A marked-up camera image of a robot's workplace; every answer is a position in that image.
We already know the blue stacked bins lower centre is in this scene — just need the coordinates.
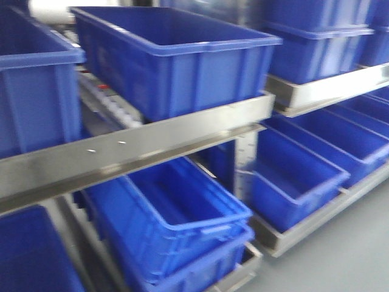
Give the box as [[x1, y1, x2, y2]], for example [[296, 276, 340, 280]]
[[73, 157, 253, 291]]

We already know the large blue bin upper centre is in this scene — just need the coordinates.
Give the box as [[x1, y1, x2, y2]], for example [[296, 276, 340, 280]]
[[71, 7, 282, 121]]

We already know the blue bin lower right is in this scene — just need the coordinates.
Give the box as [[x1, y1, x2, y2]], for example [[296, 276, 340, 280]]
[[248, 117, 351, 232]]

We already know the blue bin upper right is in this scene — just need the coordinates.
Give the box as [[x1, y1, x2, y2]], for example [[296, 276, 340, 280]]
[[263, 1, 376, 85]]

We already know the blue bin upper left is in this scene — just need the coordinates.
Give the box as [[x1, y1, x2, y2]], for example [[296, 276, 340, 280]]
[[1, 6, 85, 158]]

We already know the steel flow rack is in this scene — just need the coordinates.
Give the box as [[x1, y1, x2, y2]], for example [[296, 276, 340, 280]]
[[1, 64, 388, 291]]

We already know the blue bin lower left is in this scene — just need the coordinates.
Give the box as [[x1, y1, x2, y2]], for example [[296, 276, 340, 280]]
[[1, 205, 85, 291]]

